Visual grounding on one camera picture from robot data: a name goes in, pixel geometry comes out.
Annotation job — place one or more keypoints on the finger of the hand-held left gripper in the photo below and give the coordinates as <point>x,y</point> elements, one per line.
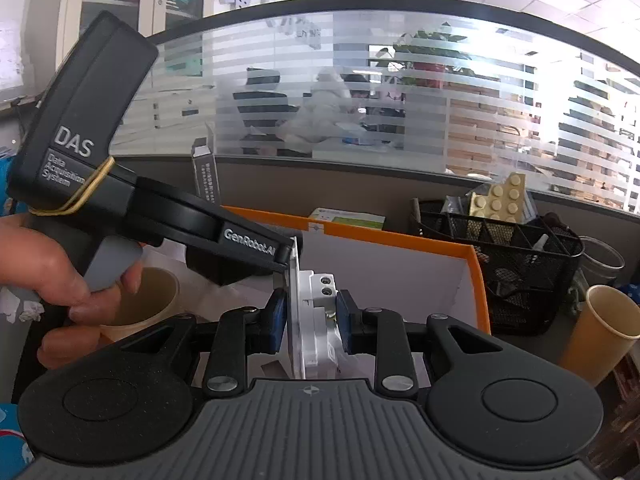
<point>230,271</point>

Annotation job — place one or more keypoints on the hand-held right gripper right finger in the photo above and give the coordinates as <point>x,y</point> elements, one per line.
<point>345,326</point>

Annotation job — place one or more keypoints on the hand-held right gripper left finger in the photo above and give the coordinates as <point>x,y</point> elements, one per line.
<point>276,321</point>

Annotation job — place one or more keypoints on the white wall socket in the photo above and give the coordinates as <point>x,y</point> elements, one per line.
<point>315,320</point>

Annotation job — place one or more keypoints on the orange and white box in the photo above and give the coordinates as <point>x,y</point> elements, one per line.
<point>400,270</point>

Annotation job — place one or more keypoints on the person's left hand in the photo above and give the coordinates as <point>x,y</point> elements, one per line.
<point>55,280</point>

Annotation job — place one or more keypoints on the brown paper bowl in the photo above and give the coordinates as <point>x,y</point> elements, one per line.
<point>150,300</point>

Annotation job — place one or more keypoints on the small grey carton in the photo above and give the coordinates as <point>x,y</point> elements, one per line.
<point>205,175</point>

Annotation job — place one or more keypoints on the green and white small box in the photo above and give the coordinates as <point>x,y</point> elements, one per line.
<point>347,219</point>

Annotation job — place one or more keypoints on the black mesh desk organizer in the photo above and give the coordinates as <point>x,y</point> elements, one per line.
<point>515,270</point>

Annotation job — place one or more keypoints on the yellow building block plates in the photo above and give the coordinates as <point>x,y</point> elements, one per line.
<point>505,200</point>

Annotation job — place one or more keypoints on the frosted striped glass partition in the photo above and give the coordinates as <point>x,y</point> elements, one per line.
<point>400,100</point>

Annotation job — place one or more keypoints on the brown paper cup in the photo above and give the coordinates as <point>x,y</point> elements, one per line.
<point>600,330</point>

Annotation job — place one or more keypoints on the green potted plant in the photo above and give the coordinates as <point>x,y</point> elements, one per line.
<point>425,50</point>

